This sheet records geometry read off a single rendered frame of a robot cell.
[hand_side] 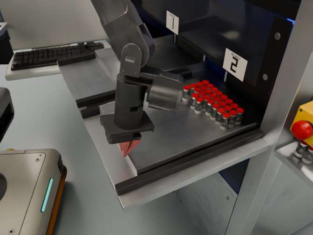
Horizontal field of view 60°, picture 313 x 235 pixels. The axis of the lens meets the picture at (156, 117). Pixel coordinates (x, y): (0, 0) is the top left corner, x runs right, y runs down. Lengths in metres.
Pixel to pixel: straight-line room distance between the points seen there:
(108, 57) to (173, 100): 0.63
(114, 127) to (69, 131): 1.59
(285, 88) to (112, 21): 0.40
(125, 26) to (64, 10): 0.92
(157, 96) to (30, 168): 1.16
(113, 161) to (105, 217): 0.97
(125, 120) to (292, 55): 0.37
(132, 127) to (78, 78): 0.48
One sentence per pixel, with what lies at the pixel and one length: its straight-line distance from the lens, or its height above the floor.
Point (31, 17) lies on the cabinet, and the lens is 1.40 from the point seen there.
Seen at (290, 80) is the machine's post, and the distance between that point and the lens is 0.65.
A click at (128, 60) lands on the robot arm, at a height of 1.15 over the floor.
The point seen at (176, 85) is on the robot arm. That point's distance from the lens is 0.49.
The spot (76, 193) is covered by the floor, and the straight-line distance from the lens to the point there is 1.74.
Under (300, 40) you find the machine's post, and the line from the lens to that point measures 0.62.
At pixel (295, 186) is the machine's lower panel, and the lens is 1.07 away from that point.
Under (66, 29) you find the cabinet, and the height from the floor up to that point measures 0.88.
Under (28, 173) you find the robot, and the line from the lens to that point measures 1.55.
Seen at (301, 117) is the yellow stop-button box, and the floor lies 1.01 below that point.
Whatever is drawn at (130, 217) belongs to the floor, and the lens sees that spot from 1.59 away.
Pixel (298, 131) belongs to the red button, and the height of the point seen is 1.00.
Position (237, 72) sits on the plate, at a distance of 0.76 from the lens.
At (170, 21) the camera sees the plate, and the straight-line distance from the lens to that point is 1.03.
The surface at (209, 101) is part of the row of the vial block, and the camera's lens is 0.77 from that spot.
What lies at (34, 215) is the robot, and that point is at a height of 0.27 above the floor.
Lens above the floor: 1.37
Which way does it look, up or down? 40 degrees down
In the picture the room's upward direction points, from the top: straight up
